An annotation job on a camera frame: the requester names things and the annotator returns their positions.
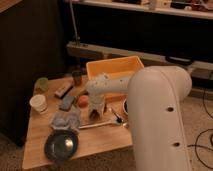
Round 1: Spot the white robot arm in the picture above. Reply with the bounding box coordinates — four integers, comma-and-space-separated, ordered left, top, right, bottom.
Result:
86, 66, 192, 171

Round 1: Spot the orange fruit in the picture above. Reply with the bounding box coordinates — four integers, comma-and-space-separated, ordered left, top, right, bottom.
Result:
78, 95, 88, 108

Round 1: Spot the black spoon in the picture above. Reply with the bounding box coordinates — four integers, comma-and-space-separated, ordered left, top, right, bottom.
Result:
109, 108, 123, 123

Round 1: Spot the blue ceramic bowl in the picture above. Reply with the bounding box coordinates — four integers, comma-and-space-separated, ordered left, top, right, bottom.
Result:
123, 99, 128, 116

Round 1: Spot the yellow plastic bin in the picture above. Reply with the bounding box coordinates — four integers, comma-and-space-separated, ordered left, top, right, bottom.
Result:
86, 56, 144, 99

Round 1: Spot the metal pole stand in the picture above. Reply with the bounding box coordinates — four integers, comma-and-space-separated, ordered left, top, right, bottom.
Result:
69, 0, 86, 47

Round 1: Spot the grey crumpled cloth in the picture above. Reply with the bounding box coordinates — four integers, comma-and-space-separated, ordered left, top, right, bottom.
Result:
50, 112, 80, 134

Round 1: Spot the small wooden table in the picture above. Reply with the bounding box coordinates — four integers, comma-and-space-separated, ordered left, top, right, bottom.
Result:
22, 78, 132, 170

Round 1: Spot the blue sponge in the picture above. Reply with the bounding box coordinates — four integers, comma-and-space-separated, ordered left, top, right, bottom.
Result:
59, 95, 75, 111

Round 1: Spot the brown rectangular block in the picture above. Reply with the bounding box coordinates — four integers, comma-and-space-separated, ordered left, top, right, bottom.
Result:
54, 82, 72, 98

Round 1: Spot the white paper cup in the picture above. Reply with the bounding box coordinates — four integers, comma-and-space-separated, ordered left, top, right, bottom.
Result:
29, 94, 47, 113

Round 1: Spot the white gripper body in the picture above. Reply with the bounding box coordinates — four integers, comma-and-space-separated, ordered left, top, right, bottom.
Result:
88, 95, 106, 120

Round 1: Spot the green plastic cup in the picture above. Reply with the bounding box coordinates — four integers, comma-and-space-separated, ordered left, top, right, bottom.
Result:
36, 77, 49, 91

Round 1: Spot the dark metal bowl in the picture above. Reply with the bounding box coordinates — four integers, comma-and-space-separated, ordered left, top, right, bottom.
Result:
44, 130, 78, 162

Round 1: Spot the white shelf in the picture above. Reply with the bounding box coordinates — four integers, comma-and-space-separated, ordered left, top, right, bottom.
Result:
65, 0, 213, 20

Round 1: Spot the metal cup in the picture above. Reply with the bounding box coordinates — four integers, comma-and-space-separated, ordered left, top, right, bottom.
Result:
72, 70, 82, 86

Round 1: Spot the black floor cable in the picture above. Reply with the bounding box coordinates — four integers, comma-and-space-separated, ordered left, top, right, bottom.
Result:
187, 71, 213, 163

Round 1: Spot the wooden spoon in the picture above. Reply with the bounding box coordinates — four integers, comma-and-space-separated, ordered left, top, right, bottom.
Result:
79, 121, 127, 129

